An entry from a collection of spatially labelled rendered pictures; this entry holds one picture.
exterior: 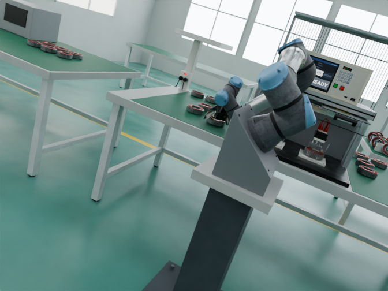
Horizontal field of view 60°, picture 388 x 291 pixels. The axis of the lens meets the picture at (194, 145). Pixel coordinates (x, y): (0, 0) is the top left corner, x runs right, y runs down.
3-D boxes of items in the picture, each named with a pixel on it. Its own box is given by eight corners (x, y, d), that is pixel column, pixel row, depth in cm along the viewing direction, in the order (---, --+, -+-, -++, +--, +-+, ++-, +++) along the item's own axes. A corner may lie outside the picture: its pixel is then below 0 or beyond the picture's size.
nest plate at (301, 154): (324, 167, 180) (325, 164, 180) (297, 156, 184) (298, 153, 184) (324, 160, 194) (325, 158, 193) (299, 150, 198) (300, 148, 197)
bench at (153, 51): (230, 133, 504) (247, 85, 481) (115, 86, 559) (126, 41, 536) (243, 124, 587) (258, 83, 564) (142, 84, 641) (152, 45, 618)
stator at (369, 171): (352, 169, 203) (355, 163, 201) (364, 171, 208) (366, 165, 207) (367, 178, 193) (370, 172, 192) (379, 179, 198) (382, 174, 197)
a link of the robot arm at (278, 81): (301, 102, 115) (315, 59, 158) (280, 64, 112) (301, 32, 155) (270, 116, 122) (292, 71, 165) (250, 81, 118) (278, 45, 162)
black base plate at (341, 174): (347, 188, 164) (350, 184, 163) (229, 139, 181) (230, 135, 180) (342, 164, 207) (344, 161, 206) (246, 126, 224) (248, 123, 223)
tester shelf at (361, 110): (373, 120, 183) (377, 113, 182) (257, 79, 201) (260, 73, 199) (364, 112, 223) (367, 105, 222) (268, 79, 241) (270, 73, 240)
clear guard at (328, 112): (366, 137, 163) (372, 126, 161) (317, 119, 169) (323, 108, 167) (359, 127, 192) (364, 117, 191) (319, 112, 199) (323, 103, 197)
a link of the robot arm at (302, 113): (287, 143, 123) (323, 127, 118) (270, 113, 120) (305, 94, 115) (287, 131, 134) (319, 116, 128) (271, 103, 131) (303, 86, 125)
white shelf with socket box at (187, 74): (201, 104, 248) (221, 43, 234) (159, 87, 258) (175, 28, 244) (215, 100, 280) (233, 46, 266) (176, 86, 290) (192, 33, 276)
